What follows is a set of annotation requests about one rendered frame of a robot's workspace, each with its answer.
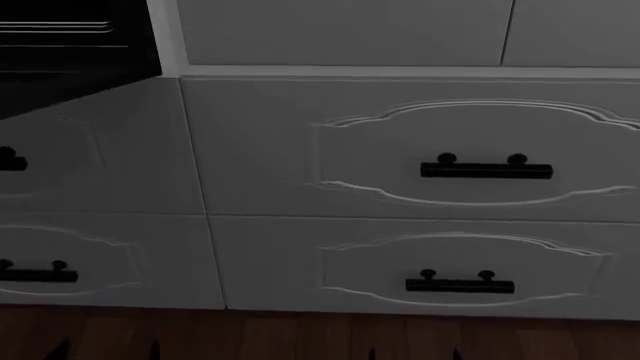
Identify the white cabinet door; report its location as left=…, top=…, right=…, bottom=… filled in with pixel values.
left=500, top=0, right=640, bottom=70
left=176, top=0, right=516, bottom=68

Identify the black oven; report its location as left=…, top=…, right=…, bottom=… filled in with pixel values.
left=0, top=0, right=164, bottom=122

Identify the white drawer front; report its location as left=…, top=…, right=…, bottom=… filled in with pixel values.
left=0, top=211, right=227, bottom=311
left=0, top=77, right=207, bottom=216
left=209, top=214, right=640, bottom=322
left=180, top=75, right=640, bottom=224

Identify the black bar drawer handle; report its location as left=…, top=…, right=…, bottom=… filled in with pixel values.
left=420, top=152, right=554, bottom=180
left=405, top=268, right=516, bottom=295
left=0, top=258, right=80, bottom=284
left=0, top=145, right=29, bottom=173

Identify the white cabinet frame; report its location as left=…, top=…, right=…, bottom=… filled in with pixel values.
left=146, top=0, right=640, bottom=81

